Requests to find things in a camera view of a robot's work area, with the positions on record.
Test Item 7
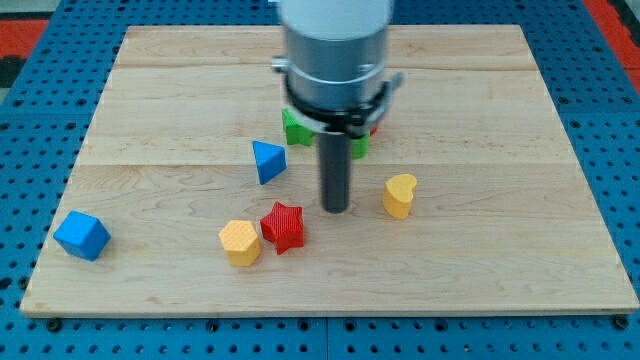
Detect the yellow heart block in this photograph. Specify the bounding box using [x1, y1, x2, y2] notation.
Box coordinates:
[382, 173, 418, 219]

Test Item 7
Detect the green star block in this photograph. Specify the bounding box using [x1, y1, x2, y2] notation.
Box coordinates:
[281, 108, 316, 147]

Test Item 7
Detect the blue triangle block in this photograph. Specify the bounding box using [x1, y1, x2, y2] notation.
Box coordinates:
[252, 141, 287, 185]

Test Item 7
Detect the blue cube block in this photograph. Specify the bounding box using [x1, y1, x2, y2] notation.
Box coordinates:
[53, 210, 111, 261]

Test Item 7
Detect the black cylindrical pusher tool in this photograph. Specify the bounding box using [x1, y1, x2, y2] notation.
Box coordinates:
[318, 133, 351, 214]

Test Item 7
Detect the wooden board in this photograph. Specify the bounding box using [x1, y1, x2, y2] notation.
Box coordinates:
[21, 25, 639, 318]

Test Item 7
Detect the yellow hexagon block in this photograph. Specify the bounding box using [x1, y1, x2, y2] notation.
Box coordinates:
[218, 220, 262, 267]

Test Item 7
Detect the red star block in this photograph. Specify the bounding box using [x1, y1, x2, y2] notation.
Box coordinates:
[260, 201, 304, 255]

